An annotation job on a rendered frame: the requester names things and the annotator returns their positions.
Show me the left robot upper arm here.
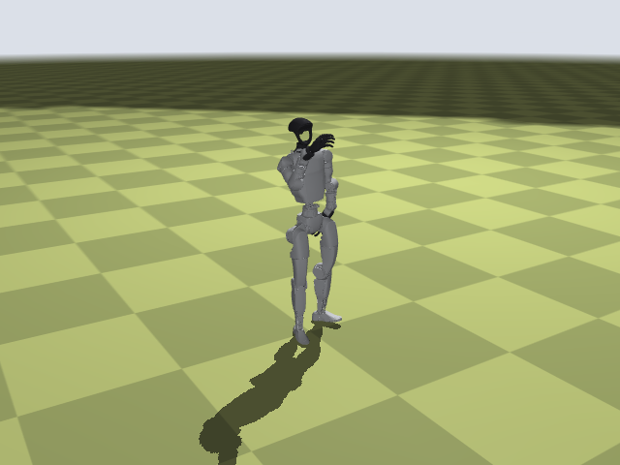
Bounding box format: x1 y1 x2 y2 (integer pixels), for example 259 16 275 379
321 149 339 192

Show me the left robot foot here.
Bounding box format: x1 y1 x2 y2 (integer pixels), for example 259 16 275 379
312 310 342 322

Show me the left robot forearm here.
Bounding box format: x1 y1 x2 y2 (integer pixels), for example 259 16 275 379
324 187 338 217

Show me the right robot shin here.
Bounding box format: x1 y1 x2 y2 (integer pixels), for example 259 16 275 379
291 278 306 331

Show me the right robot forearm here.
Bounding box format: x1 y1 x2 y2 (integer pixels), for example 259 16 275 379
288 148 312 188

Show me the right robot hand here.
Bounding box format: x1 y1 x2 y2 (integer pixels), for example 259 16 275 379
303 134 335 161

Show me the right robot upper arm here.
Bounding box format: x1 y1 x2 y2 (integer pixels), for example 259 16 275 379
277 156 303 191

